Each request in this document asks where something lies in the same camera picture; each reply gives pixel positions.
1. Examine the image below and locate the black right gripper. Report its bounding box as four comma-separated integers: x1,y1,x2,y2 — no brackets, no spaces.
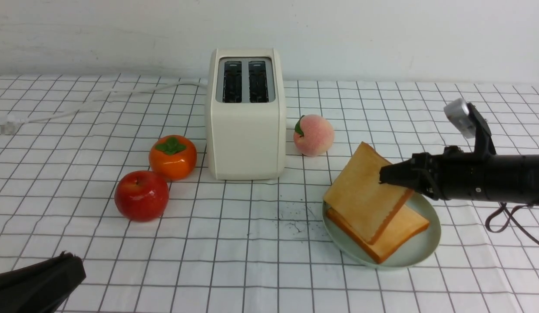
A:
379,147,507,202

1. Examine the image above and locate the toasted bread slice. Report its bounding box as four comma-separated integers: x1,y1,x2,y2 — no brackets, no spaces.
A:
323,142,413,244
322,203,431,267

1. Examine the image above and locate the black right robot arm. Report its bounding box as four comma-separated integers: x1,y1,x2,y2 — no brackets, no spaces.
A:
408,145,539,205

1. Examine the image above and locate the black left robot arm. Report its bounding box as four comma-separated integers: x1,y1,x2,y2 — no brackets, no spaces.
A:
0,170,413,313

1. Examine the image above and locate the light green plate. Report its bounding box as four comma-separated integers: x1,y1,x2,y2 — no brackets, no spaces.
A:
321,193,442,271

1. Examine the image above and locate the pink peach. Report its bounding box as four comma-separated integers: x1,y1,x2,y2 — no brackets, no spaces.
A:
293,114,334,157

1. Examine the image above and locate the cream two-slot toaster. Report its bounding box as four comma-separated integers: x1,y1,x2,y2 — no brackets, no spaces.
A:
204,48,287,180

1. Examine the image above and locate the white grid tablecloth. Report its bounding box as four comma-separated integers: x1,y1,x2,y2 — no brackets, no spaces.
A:
0,81,539,313

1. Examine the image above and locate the orange persimmon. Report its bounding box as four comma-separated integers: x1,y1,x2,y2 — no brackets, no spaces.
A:
149,135,197,181

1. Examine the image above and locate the red apple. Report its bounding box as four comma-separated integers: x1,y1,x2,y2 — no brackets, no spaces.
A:
114,170,169,222

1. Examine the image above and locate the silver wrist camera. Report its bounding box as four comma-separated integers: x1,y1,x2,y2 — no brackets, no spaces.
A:
443,98,497,159

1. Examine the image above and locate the white power cable with plug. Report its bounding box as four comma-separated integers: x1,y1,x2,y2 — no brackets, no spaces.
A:
0,81,208,134

